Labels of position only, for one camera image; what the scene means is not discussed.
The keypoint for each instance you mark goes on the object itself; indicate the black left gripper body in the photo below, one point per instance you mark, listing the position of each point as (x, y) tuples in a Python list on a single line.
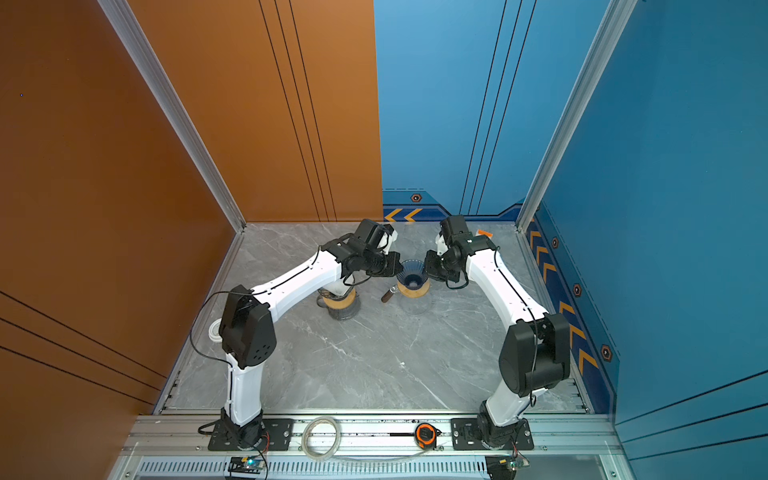
[(379, 265)]

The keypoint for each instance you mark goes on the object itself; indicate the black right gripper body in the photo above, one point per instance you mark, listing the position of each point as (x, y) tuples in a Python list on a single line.
[(440, 267)]

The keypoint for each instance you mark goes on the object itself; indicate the green circuit board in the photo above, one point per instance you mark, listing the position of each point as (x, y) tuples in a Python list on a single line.
[(504, 467), (247, 467)]

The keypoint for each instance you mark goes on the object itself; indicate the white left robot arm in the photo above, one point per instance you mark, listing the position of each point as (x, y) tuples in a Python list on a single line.
[(248, 337)]

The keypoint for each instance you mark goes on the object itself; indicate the grey glass carafe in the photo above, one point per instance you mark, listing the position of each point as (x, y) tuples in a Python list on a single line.
[(340, 314)]

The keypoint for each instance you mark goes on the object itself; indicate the aluminium corner post right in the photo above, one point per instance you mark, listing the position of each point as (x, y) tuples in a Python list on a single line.
[(608, 34)]

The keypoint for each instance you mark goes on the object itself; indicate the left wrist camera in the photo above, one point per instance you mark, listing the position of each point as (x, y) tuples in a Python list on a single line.
[(374, 236)]

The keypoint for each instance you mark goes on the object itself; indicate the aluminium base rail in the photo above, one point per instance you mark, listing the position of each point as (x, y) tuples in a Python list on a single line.
[(376, 445)]

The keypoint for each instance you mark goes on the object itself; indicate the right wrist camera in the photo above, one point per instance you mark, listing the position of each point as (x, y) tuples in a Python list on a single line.
[(453, 230)]

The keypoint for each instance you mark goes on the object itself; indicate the green circuit board right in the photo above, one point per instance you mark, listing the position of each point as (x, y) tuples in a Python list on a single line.
[(504, 467)]

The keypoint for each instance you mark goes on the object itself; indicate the green circuit board left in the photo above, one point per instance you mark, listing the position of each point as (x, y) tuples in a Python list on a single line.
[(247, 467)]

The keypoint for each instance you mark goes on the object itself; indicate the orange black tape measure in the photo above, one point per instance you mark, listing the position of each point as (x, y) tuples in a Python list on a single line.
[(426, 436)]

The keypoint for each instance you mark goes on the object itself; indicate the aluminium corner post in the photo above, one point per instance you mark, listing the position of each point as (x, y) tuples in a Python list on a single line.
[(608, 34), (128, 29)]

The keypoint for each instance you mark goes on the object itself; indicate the clear coiled tube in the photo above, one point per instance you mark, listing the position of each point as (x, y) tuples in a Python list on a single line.
[(321, 438)]

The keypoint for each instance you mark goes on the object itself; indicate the blue ribbed dripper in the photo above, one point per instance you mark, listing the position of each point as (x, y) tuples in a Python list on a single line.
[(413, 271)]

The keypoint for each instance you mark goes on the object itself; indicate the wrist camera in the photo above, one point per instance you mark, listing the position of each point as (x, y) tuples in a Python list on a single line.
[(374, 236), (453, 230)]

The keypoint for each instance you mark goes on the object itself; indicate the aluminium corner post left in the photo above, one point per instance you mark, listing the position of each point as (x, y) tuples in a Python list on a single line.
[(128, 29)]

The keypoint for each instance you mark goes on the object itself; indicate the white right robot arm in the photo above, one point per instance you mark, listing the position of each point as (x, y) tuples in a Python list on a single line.
[(535, 355)]

